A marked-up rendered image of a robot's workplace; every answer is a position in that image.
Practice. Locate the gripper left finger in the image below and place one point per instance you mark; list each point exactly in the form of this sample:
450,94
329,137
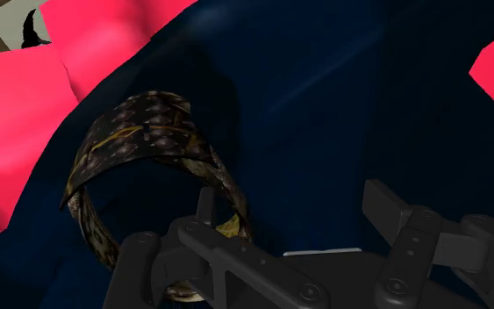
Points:
246,261

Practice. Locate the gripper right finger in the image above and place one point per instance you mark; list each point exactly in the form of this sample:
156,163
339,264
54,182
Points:
405,256

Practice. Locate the dark blue blanket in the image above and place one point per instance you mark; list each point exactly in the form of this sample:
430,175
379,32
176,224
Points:
315,107

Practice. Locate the black curved figure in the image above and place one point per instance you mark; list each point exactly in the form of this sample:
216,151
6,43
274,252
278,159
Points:
30,34

